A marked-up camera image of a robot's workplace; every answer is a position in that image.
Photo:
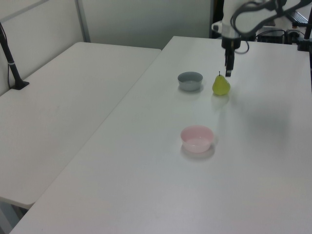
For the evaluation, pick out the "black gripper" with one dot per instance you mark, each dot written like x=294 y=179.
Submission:
x=230 y=43

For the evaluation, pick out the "green pear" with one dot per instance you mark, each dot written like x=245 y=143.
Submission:
x=221 y=85

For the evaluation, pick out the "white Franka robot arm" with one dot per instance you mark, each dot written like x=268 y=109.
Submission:
x=229 y=12

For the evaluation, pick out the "grey plastic bowl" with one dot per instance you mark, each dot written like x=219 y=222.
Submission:
x=190 y=85

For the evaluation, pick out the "pink plastic bowl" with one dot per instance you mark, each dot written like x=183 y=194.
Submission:
x=196 y=145

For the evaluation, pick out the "dark vertical panel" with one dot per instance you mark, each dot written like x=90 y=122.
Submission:
x=215 y=12

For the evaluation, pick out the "black electronics box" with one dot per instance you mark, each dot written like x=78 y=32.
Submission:
x=273 y=36

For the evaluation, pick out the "black keyboard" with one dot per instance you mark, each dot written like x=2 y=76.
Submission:
x=298 y=17

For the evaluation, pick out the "white side table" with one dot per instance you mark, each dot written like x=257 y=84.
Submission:
x=61 y=109

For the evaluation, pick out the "black pole with white band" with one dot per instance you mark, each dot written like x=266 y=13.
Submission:
x=11 y=65

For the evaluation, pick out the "black clamped camera pole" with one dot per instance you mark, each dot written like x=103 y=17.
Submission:
x=307 y=34

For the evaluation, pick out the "white partition frame post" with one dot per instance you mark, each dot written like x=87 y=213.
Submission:
x=83 y=22

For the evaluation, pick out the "white partition frame rail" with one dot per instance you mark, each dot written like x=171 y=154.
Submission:
x=22 y=10

